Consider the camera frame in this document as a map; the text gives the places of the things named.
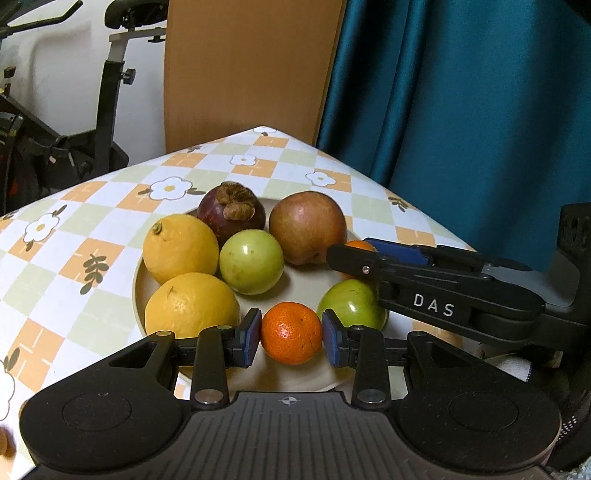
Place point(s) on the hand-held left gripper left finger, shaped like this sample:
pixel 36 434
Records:
pixel 251 334

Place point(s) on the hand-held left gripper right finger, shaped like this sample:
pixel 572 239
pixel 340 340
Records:
pixel 328 337

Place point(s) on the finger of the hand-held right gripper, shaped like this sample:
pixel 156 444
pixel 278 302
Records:
pixel 397 249
pixel 415 286

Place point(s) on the orange tangerine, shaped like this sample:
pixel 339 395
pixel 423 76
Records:
pixel 291 332
pixel 360 245

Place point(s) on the dark green round fruit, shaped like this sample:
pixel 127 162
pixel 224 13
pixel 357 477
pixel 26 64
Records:
pixel 346 300

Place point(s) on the beige round plate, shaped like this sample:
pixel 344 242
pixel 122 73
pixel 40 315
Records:
pixel 286 374

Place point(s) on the yellow lemon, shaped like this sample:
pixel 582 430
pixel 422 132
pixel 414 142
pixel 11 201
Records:
pixel 180 249
pixel 189 304

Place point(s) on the pale green round fruit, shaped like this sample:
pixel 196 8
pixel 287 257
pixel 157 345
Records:
pixel 251 261

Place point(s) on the red-brown apple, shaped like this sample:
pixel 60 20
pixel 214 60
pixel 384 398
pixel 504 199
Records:
pixel 307 226

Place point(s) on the dark purple mangosteen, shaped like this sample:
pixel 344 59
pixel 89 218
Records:
pixel 212 217

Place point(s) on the white cloth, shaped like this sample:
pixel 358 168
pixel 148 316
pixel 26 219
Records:
pixel 508 364

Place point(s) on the teal curtain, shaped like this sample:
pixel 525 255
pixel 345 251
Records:
pixel 461 115

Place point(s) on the checkered flower tablecloth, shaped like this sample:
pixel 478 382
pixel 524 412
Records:
pixel 92 221

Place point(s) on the wooden board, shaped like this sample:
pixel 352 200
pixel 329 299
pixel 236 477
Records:
pixel 240 69

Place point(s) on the small brown object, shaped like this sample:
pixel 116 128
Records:
pixel 5 443

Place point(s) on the black exercise bike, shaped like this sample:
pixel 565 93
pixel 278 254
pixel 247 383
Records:
pixel 27 152

